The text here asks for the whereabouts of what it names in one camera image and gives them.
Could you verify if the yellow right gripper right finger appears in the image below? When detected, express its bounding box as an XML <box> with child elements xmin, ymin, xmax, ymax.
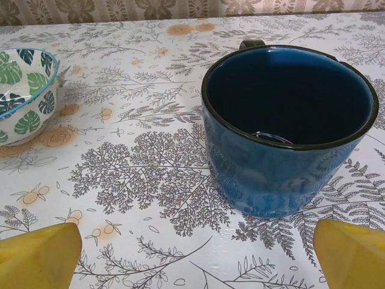
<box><xmin>313</xmin><ymin>218</ymin><xmax>385</xmax><ymax>289</ymax></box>

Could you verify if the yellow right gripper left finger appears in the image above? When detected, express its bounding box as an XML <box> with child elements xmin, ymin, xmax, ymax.
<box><xmin>0</xmin><ymin>223</ymin><xmax>83</xmax><ymax>289</ymax></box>

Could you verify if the blue ceramic mug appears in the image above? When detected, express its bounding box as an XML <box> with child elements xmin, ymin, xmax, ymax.
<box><xmin>201</xmin><ymin>39</ymin><xmax>380</xmax><ymax>219</ymax></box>

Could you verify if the white bowl with leaf print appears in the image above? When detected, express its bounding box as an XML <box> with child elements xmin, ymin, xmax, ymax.
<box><xmin>0</xmin><ymin>48</ymin><xmax>60</xmax><ymax>148</ymax></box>

